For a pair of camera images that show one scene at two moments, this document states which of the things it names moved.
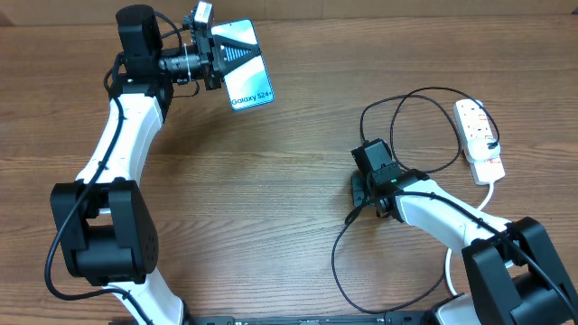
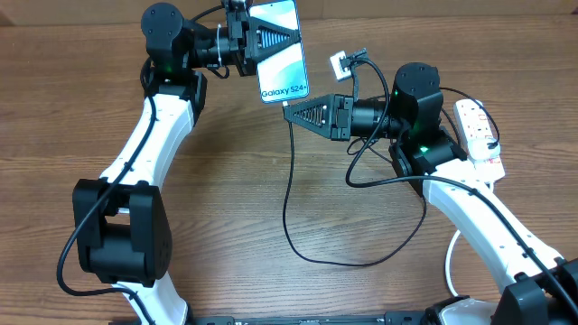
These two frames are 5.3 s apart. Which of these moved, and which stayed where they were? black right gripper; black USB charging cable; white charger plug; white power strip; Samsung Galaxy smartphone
Moved: black USB charging cable; Samsung Galaxy smartphone; black right gripper
Stayed: white power strip; white charger plug
